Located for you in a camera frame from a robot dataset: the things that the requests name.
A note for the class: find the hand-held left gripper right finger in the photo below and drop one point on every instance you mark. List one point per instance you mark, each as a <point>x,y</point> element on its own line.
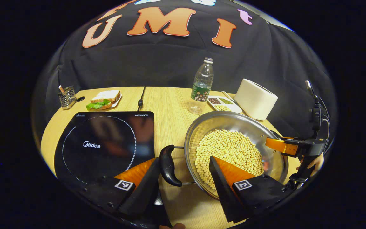
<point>222,190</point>

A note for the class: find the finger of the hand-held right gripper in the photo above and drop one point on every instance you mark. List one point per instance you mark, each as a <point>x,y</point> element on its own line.
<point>280,145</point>

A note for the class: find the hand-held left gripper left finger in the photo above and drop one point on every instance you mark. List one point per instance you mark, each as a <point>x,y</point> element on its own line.
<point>145,190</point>

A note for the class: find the pile of yellow soybeans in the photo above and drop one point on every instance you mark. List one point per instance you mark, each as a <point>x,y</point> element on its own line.
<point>230,146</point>

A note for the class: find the black induction cooktop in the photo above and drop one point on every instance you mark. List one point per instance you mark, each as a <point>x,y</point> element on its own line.
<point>106,143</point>

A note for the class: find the white toaster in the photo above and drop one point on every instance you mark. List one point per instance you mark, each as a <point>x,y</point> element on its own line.
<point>256,100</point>

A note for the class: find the white divided dish of beans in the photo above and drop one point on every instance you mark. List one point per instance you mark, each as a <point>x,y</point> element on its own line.
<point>222,103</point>

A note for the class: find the clear plastic water bottle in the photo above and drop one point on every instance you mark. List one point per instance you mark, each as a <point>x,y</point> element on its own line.
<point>201,86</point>

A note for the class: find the sandwich on white plate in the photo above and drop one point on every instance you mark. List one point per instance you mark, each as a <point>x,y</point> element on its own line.
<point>106,97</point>

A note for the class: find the black round table grommet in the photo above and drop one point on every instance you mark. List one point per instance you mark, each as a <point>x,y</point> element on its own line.
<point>80,99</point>

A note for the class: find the black backdrop cloth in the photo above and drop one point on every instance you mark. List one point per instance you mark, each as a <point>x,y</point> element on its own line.
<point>170,63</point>

